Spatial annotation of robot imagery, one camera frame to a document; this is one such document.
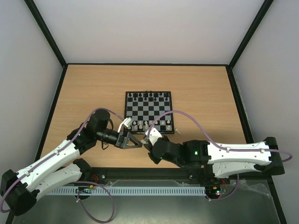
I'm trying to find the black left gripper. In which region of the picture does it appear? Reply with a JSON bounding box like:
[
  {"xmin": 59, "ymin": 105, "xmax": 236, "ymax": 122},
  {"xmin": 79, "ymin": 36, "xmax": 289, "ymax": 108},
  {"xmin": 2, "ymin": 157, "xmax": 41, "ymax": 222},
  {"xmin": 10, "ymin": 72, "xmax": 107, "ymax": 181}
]
[{"xmin": 97, "ymin": 128, "xmax": 142, "ymax": 149}]

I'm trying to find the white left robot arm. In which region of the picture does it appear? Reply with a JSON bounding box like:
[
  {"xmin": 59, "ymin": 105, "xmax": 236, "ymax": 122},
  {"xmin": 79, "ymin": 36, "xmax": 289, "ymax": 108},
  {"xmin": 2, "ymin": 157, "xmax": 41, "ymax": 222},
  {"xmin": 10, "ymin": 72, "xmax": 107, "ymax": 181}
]
[{"xmin": 0, "ymin": 108, "xmax": 142, "ymax": 216}]

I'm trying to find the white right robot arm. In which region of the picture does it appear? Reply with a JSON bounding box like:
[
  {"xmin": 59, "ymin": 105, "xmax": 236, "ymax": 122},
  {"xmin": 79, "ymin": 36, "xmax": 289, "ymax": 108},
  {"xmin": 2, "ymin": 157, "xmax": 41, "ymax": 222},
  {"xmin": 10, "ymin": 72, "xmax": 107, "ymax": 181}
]
[{"xmin": 145, "ymin": 135, "xmax": 285, "ymax": 183}]

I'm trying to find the black chess pieces row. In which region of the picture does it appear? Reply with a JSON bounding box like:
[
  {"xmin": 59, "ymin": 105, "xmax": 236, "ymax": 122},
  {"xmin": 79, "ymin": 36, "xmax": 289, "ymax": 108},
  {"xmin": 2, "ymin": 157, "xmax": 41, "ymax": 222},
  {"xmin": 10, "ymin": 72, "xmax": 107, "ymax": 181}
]
[{"xmin": 125, "ymin": 91, "xmax": 171, "ymax": 102}]

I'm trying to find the black and silver chessboard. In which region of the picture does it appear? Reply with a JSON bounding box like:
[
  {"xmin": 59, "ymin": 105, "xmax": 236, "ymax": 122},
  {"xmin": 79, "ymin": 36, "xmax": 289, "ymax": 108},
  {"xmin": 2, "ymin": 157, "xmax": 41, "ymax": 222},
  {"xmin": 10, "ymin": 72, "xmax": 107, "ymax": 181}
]
[{"xmin": 124, "ymin": 99, "xmax": 174, "ymax": 134}]

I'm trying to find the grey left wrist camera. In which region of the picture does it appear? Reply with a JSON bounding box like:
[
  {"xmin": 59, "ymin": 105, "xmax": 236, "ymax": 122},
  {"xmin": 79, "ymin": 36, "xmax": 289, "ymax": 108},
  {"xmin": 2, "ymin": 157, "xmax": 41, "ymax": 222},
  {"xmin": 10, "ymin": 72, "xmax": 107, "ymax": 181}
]
[{"xmin": 117, "ymin": 117, "xmax": 133, "ymax": 133}]

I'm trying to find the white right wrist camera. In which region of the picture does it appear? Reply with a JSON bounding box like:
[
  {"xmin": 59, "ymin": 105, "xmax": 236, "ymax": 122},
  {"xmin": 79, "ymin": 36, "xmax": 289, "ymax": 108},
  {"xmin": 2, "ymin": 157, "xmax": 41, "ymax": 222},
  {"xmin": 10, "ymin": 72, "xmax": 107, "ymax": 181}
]
[{"xmin": 143, "ymin": 128, "xmax": 162, "ymax": 146}]

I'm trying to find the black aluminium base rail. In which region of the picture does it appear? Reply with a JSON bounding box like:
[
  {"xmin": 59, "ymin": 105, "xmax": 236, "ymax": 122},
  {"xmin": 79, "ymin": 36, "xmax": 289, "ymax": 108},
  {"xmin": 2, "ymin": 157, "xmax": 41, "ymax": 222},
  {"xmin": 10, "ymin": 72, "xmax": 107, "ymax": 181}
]
[{"xmin": 88, "ymin": 166, "xmax": 271, "ymax": 185}]

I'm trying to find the light blue slotted cable duct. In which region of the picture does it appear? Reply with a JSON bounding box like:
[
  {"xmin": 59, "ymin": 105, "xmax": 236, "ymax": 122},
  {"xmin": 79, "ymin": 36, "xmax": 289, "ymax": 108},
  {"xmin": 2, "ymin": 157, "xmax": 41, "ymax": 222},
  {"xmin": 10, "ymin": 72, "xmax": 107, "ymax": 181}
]
[{"xmin": 48, "ymin": 186, "xmax": 206, "ymax": 196}]

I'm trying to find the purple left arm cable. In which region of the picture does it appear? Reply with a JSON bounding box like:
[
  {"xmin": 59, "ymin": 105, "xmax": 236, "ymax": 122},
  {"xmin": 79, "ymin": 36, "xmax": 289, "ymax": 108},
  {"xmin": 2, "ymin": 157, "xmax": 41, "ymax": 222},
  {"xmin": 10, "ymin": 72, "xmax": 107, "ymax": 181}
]
[{"xmin": 0, "ymin": 107, "xmax": 116, "ymax": 222}]

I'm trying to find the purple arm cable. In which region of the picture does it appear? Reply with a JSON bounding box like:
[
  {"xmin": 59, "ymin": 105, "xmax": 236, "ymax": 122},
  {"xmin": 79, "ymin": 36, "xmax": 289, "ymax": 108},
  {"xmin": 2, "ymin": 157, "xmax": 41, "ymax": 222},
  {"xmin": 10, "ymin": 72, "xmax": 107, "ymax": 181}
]
[
  {"xmin": 0, "ymin": 107, "xmax": 116, "ymax": 222},
  {"xmin": 148, "ymin": 111, "xmax": 293, "ymax": 201}
]

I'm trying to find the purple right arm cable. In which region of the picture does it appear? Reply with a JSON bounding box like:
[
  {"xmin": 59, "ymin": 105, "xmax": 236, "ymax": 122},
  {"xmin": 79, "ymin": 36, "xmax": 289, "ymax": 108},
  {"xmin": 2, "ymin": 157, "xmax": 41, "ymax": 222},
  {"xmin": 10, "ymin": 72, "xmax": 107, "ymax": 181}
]
[{"xmin": 148, "ymin": 111, "xmax": 293, "ymax": 201}]

